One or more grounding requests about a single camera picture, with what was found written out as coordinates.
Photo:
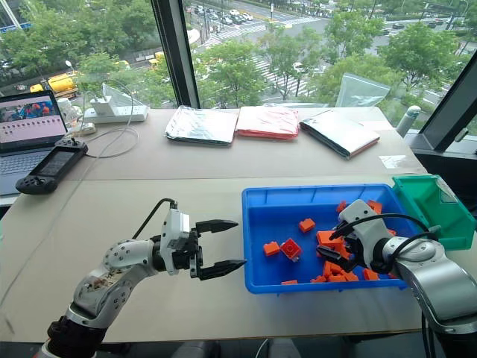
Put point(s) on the blue plastic bin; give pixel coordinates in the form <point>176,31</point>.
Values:
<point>275,209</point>

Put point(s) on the red plastic bag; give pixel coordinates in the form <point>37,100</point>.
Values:
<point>266,121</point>

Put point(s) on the orange battery block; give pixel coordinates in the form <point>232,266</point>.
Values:
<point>271,249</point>
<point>318,279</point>
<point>289,282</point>
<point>375,206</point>
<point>306,225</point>
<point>336,278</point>
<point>328,238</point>
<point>341,207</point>
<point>329,269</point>
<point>370,274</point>
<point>351,276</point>

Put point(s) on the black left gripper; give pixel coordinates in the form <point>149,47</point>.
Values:
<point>188,257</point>

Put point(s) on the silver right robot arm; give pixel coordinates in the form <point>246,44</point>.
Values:
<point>428,272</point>

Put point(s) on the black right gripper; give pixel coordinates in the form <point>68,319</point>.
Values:
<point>348,253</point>

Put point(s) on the dark window pillar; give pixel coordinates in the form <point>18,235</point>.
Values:
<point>175,52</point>

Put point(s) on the black handheld controller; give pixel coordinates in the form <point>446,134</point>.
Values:
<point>56,164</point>

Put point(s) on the small white device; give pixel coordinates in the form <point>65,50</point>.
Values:
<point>88,128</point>

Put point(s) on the red battery block round top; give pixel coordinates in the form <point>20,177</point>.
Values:
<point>290,249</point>

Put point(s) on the white green-capped post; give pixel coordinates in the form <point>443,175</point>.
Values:
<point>408,119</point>

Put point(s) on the silver laptop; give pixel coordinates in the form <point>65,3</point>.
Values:
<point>26,127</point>

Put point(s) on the white power adapter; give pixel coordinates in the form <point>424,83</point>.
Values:
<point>101,104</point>

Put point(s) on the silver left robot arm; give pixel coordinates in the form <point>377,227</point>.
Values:
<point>123,257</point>

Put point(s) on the white bottle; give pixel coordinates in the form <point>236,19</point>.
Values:
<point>68,112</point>

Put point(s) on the green plastic bin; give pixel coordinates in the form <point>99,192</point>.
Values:
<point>428,209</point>

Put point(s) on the dark slanted window frame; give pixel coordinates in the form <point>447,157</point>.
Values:
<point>447,108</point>

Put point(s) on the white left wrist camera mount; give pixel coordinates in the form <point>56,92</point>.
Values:
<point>175,231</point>

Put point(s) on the white power strip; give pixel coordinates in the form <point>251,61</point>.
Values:
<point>119,113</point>

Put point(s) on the clear tape patch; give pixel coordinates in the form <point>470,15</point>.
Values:
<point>392,161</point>

